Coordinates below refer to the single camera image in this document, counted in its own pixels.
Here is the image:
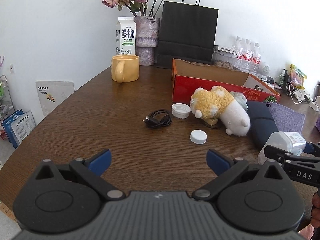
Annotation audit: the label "clear water bottle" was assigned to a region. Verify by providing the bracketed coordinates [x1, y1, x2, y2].
[241, 39, 253, 71]
[232, 36, 244, 69]
[251, 42, 261, 75]

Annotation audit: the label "black power adapter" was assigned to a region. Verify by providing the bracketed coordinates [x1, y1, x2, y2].
[266, 76, 274, 84]

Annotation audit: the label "clear snack container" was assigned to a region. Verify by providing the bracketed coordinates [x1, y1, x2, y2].
[212, 50, 236, 69]

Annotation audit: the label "white charger with cable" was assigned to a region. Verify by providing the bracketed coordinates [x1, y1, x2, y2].
[309, 83, 320, 112]

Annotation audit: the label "dark navy pouch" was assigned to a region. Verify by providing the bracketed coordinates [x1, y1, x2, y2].
[247, 101, 278, 150]

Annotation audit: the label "white flat box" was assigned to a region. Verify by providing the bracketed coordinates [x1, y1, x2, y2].
[217, 46, 238, 54]

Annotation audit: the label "black paper shopping bag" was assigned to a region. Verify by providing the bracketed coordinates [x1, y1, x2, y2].
[156, 0, 219, 69]

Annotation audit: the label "white envelope against wall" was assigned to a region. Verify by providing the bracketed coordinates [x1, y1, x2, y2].
[35, 81, 74, 116]

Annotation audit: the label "purple textured vase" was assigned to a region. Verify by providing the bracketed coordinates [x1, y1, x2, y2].
[133, 16, 160, 66]

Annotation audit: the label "yellow snack bag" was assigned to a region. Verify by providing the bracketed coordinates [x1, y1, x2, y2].
[289, 64, 307, 89]

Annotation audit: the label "wire storage rack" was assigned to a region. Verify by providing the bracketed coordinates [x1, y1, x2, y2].
[0, 75, 15, 121]

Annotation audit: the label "yellow white plush toy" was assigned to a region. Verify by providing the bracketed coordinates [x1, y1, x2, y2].
[190, 86, 251, 137]

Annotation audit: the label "white bottle cap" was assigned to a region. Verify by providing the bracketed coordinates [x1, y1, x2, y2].
[190, 129, 207, 145]
[171, 103, 191, 119]

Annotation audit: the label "black phone stand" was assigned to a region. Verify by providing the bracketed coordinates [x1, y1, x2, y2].
[279, 69, 289, 89]

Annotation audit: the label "person's right hand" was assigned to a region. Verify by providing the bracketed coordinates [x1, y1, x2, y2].
[311, 193, 320, 228]

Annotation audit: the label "blue white booklets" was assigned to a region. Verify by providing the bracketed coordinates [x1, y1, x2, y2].
[2, 109, 36, 148]

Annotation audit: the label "white robot toy speaker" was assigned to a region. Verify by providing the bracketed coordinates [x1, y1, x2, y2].
[257, 62, 271, 82]

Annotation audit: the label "purple fabric pouch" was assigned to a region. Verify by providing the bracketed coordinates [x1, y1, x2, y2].
[269, 103, 305, 133]

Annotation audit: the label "white green milk carton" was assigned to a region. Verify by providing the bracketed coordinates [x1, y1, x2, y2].
[116, 17, 136, 55]

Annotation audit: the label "red cardboard box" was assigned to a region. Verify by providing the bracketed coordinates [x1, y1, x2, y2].
[172, 59, 281, 104]

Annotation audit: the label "yellow ceramic mug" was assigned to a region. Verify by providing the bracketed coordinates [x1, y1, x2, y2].
[111, 55, 140, 83]

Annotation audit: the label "black cable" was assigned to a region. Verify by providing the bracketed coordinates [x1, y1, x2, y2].
[142, 109, 173, 129]

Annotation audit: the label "small beige block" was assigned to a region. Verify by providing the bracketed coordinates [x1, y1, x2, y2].
[207, 118, 218, 126]

